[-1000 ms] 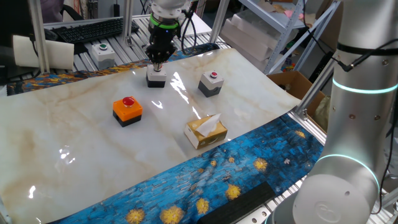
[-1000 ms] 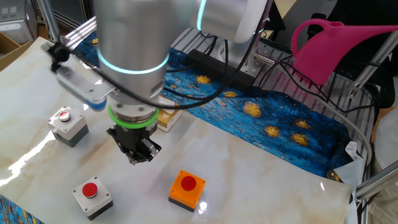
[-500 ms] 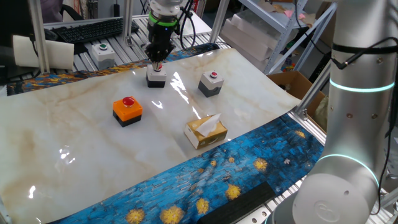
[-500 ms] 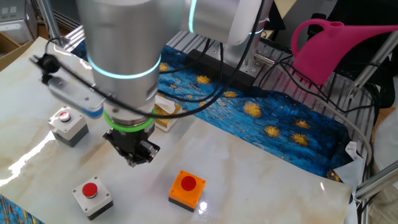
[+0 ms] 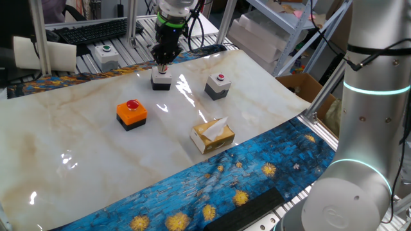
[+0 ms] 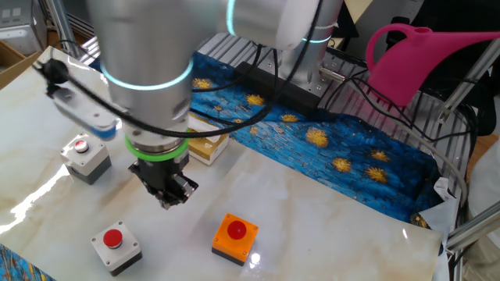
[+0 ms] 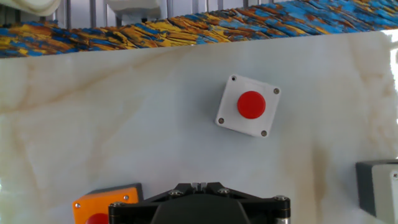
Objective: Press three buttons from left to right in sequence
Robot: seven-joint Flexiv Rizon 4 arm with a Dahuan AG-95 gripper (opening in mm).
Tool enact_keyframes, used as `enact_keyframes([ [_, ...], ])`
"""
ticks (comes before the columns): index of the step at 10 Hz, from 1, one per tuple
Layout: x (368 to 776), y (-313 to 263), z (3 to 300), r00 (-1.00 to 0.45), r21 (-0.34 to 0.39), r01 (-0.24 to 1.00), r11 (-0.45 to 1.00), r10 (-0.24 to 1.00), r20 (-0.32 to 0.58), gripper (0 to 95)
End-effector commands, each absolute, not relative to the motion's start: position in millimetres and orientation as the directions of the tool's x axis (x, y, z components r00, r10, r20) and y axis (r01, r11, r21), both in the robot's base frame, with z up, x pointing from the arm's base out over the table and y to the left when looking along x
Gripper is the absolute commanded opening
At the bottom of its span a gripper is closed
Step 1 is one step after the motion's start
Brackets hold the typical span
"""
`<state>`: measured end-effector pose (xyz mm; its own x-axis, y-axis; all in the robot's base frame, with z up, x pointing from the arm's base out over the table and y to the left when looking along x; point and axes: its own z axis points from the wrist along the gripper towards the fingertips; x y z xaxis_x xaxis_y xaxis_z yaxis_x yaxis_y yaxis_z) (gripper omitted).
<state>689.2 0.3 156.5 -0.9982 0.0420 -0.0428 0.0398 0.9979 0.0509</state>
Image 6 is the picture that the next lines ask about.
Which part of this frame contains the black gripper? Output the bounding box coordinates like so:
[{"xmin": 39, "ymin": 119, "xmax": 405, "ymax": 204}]
[{"xmin": 127, "ymin": 155, "xmax": 199, "ymax": 211}]

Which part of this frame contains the grey box red mushroom button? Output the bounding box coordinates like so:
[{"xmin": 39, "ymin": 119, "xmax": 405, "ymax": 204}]
[{"xmin": 91, "ymin": 220, "xmax": 144, "ymax": 277}]

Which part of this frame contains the gold tissue box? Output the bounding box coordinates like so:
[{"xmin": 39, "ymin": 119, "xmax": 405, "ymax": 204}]
[{"xmin": 187, "ymin": 112, "xmax": 230, "ymax": 166}]

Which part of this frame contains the white tissue sheet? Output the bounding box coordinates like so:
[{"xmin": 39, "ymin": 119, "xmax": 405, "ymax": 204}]
[{"xmin": 188, "ymin": 115, "xmax": 222, "ymax": 144}]

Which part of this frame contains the orange box red button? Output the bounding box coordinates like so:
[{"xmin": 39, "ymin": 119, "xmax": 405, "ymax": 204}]
[{"xmin": 211, "ymin": 212, "xmax": 260, "ymax": 267}]

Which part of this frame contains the marble pattern mat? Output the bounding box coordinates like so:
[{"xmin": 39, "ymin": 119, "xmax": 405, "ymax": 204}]
[{"xmin": 0, "ymin": 45, "xmax": 450, "ymax": 281}]

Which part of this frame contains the blue starry night cloth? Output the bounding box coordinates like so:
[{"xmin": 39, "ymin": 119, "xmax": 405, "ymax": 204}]
[{"xmin": 0, "ymin": 50, "xmax": 446, "ymax": 281}]

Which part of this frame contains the brown cardboard box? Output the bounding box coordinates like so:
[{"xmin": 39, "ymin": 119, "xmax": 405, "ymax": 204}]
[{"xmin": 0, "ymin": 38, "xmax": 42, "ymax": 91}]

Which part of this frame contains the grey equipment case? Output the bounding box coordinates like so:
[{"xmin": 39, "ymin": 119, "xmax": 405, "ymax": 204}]
[{"xmin": 0, "ymin": 0, "xmax": 48, "ymax": 55}]

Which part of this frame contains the pink watering can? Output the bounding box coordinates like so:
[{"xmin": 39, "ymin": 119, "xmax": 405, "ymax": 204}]
[{"xmin": 365, "ymin": 23, "xmax": 500, "ymax": 108}]

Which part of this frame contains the white cloth label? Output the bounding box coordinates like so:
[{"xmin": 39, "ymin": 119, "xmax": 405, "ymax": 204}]
[{"xmin": 433, "ymin": 177, "xmax": 457, "ymax": 202}]

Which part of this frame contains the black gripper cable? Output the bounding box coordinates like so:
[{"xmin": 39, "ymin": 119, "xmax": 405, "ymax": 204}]
[{"xmin": 33, "ymin": 0, "xmax": 325, "ymax": 140}]

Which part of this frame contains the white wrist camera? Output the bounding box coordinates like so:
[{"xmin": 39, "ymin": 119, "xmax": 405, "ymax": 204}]
[{"xmin": 45, "ymin": 82, "xmax": 119, "ymax": 141}]

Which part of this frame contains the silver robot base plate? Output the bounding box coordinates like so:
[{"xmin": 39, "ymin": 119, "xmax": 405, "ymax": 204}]
[{"xmin": 273, "ymin": 46, "xmax": 347, "ymax": 99}]

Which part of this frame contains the aluminium frame post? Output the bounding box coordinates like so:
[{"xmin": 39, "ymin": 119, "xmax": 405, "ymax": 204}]
[
  {"xmin": 445, "ymin": 201, "xmax": 500, "ymax": 254},
  {"xmin": 436, "ymin": 37, "xmax": 500, "ymax": 125},
  {"xmin": 45, "ymin": 0, "xmax": 83, "ymax": 59}
]

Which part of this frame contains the black power cable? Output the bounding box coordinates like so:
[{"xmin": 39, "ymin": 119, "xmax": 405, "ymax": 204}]
[{"xmin": 323, "ymin": 73, "xmax": 489, "ymax": 142}]

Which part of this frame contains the grey cable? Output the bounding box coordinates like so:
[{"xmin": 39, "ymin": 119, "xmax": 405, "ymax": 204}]
[{"xmin": 351, "ymin": 97, "xmax": 469, "ymax": 226}]

